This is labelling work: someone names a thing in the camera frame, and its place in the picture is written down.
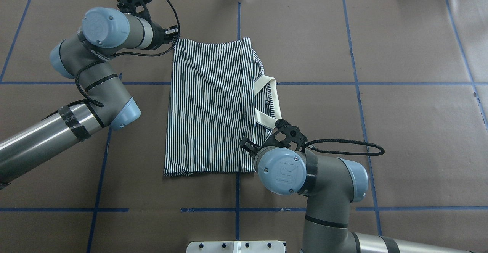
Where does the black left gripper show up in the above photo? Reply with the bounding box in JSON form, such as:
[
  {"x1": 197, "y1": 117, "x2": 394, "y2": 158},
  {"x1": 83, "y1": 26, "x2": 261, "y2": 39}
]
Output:
[{"x1": 117, "y1": 0, "x2": 180, "y2": 49}]

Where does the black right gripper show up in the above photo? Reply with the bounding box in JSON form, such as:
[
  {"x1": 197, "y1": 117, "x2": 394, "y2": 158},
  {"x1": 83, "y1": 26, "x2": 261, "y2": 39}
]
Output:
[{"x1": 239, "y1": 119, "x2": 307, "y2": 157}]

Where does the navy white striped polo shirt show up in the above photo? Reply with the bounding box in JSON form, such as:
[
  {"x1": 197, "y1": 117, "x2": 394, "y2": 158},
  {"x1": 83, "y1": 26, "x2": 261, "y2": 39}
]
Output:
[{"x1": 164, "y1": 37, "x2": 282, "y2": 177}]

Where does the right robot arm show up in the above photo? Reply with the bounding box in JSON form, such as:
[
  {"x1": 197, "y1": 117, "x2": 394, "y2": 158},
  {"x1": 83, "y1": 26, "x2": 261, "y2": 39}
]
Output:
[{"x1": 239, "y1": 119, "x2": 458, "y2": 253}]

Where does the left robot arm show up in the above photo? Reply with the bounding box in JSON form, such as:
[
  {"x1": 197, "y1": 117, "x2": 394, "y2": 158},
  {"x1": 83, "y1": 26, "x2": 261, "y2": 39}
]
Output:
[{"x1": 0, "y1": 0, "x2": 181, "y2": 189}]

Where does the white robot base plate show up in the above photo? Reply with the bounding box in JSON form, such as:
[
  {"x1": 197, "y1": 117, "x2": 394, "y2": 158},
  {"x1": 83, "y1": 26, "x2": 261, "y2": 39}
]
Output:
[{"x1": 186, "y1": 240, "x2": 287, "y2": 253}]

